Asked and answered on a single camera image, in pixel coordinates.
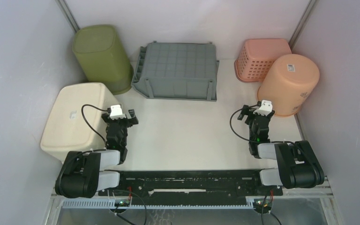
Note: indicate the right aluminium frame post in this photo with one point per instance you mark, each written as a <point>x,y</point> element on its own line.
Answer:
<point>302,23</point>

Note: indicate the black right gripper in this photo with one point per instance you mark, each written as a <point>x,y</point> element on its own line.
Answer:
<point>244,111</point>

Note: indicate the green perforated waste bin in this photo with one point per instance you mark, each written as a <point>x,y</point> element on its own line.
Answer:
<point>102,57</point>

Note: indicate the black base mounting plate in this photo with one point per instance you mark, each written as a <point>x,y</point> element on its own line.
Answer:
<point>239,182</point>

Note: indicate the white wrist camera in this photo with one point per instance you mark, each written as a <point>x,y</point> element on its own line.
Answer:
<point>265,108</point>
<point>116,112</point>

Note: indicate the orange plastic bucket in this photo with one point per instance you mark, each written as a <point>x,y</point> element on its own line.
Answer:
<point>288,83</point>

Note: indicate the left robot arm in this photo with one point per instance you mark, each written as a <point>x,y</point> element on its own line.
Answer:
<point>85,173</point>

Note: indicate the left aluminium frame post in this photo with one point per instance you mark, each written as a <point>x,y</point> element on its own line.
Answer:
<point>64,7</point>

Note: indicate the pink perforated plastic basket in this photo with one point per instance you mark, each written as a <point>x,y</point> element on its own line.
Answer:
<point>257,56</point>

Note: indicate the cream perforated plastic basket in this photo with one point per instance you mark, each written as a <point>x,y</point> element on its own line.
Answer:
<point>75,122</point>

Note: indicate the aluminium frame post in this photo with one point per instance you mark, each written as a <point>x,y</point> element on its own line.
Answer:
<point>302,23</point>
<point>64,7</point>

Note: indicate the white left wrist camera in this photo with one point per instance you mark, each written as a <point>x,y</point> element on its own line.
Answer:
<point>116,112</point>

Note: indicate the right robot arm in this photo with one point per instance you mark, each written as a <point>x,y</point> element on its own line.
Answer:
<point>297,164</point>

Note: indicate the aluminium front rail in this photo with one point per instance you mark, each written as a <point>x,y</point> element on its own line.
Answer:
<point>165,200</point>

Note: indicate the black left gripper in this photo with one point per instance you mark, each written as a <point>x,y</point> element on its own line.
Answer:
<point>108,120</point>

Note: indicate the grey plastic storage bin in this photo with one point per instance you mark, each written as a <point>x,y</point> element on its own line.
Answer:
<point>184,71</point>

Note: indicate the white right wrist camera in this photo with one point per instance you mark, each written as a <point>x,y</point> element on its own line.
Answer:
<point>265,108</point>

